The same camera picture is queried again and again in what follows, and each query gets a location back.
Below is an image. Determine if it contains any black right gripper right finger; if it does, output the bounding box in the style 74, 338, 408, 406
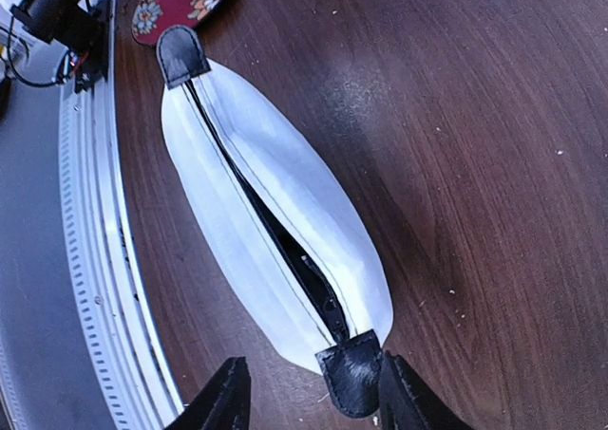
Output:
379, 351, 470, 430

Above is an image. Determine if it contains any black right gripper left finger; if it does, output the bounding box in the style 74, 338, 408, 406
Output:
165, 357, 251, 430

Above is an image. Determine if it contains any white drawstring pouch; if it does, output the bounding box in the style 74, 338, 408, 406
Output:
157, 26, 393, 419

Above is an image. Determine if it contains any red floral plate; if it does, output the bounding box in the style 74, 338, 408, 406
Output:
131, 0, 222, 47

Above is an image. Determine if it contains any aluminium front rail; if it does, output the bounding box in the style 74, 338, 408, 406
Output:
0, 0, 186, 430

